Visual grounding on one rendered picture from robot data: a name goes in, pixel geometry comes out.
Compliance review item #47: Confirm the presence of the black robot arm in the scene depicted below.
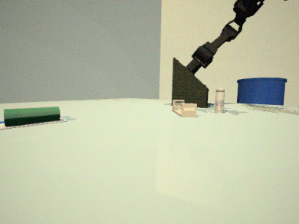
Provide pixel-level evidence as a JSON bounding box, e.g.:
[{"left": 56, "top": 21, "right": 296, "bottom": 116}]
[{"left": 184, "top": 0, "right": 265, "bottom": 76}]

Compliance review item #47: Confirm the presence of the white and grey battery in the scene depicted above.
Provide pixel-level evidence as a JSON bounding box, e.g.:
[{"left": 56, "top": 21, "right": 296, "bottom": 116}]
[{"left": 215, "top": 88, "right": 225, "bottom": 114}]

